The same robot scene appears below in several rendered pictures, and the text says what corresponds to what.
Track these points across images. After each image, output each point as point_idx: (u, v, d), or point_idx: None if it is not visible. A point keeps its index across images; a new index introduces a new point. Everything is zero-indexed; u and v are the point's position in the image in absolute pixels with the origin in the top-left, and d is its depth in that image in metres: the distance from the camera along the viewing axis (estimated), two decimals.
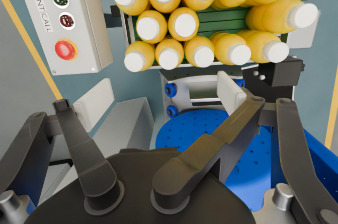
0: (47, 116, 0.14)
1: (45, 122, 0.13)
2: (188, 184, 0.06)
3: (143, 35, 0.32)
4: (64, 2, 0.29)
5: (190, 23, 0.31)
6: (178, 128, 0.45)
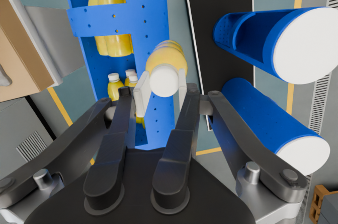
0: (110, 102, 0.15)
1: (106, 108, 0.14)
2: (186, 175, 0.06)
3: None
4: None
5: None
6: None
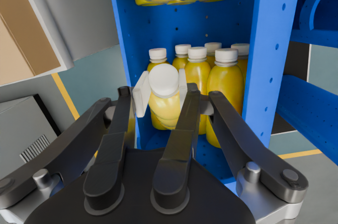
0: (110, 102, 0.15)
1: (106, 108, 0.14)
2: (186, 175, 0.06)
3: None
4: None
5: None
6: None
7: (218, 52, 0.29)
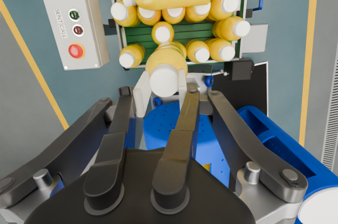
0: (110, 102, 0.15)
1: (106, 108, 0.14)
2: (186, 175, 0.06)
3: (158, 92, 0.22)
4: (77, 17, 0.42)
5: (166, 33, 0.45)
6: (161, 113, 0.58)
7: None
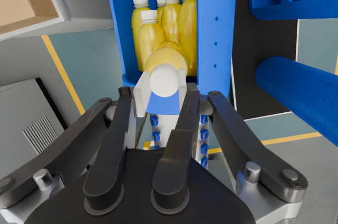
0: (110, 102, 0.15)
1: (106, 108, 0.14)
2: (186, 175, 0.06)
3: (158, 92, 0.22)
4: None
5: None
6: None
7: None
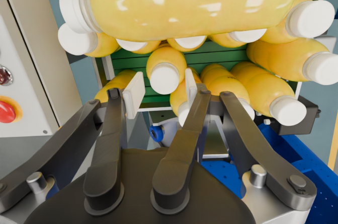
0: (99, 104, 0.15)
1: (96, 109, 0.14)
2: (187, 177, 0.06)
3: None
4: None
5: (171, 79, 0.22)
6: None
7: None
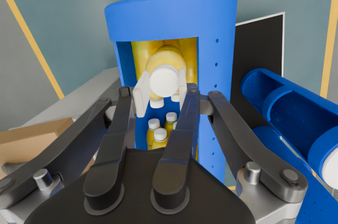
0: (110, 102, 0.15)
1: (106, 108, 0.14)
2: (186, 175, 0.06)
3: None
4: None
5: (172, 81, 0.21)
6: None
7: None
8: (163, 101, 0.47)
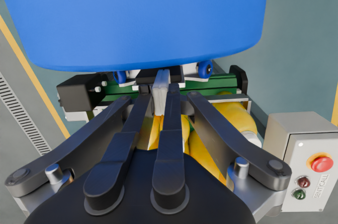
0: (130, 101, 0.15)
1: (125, 106, 0.14)
2: (184, 173, 0.07)
3: None
4: (297, 194, 0.34)
5: None
6: None
7: None
8: None
